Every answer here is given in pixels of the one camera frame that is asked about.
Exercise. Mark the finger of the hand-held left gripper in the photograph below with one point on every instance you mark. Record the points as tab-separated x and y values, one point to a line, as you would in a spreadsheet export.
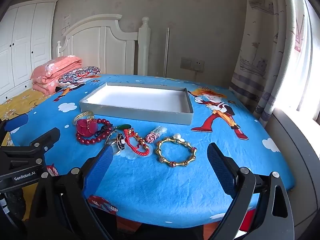
48	136
17	122

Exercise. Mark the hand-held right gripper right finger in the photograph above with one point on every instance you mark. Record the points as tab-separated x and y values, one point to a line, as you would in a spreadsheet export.
220	170

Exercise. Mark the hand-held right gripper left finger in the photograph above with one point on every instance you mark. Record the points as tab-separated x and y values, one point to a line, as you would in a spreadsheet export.
102	166

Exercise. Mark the red petal flower ornament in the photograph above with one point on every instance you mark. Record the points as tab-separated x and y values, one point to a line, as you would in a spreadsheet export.
87	127

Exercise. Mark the white pearl pendant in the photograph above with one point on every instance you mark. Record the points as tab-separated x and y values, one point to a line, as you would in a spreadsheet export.
177	136

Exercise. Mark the grey shallow cardboard tray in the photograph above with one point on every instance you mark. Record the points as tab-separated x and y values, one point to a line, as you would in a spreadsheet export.
140	111

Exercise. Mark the clear crystal bead ornament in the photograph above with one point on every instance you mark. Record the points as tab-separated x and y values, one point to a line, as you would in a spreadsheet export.
160	130

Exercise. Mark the person's left hand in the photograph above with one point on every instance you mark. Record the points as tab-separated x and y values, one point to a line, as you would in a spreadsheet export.
16	201

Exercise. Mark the yellow floral bedsheet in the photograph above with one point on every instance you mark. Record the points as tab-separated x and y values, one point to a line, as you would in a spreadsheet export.
17	102

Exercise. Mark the blue cartoon printed blanket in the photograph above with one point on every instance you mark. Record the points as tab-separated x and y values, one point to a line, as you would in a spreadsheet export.
162	187

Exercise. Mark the pink folded quilt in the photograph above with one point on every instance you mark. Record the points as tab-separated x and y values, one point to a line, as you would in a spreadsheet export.
55	70

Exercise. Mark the patterned folded cloth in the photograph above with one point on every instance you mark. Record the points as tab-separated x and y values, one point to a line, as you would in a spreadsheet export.
80	75

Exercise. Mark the white wardrobe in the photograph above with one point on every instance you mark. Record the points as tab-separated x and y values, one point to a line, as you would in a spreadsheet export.
22	47

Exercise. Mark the white wooden headboard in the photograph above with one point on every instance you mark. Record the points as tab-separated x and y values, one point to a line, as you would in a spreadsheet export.
105	45

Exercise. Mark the ship print curtain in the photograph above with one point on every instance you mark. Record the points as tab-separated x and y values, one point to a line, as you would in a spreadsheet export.
270	55

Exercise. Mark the metal pole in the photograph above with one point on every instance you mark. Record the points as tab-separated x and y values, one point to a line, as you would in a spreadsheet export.
166	52

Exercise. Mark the beige wall socket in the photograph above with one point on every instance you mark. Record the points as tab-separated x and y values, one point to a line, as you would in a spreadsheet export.
198	65

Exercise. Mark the beige wall switch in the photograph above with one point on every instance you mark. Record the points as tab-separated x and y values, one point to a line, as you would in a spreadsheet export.
185	63

